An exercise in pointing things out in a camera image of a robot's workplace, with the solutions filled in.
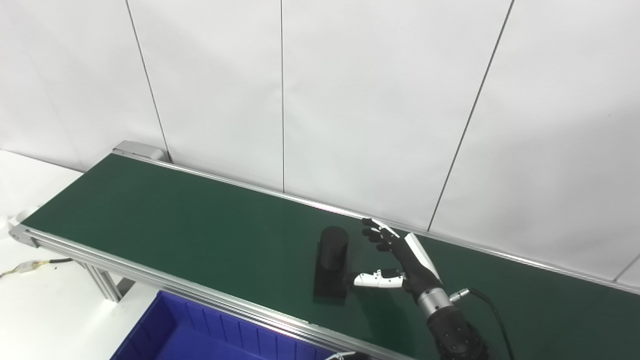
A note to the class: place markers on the black cylinder-on-block part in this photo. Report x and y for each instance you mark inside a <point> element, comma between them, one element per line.
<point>332,255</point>

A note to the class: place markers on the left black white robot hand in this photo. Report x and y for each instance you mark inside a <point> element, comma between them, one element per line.
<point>350,356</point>

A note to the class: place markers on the blue plastic bin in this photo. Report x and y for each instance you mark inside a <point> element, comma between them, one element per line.
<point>190,335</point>

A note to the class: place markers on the aluminium conveyor leg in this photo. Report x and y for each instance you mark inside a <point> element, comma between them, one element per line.
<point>107,285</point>

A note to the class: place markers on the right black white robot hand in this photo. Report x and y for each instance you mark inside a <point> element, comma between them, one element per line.
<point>415,272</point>

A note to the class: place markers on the green conveyor belt aluminium frame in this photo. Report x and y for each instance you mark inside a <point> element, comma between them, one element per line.
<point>200,235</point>

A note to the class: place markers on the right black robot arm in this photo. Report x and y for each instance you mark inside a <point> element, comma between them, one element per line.
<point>452,330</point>

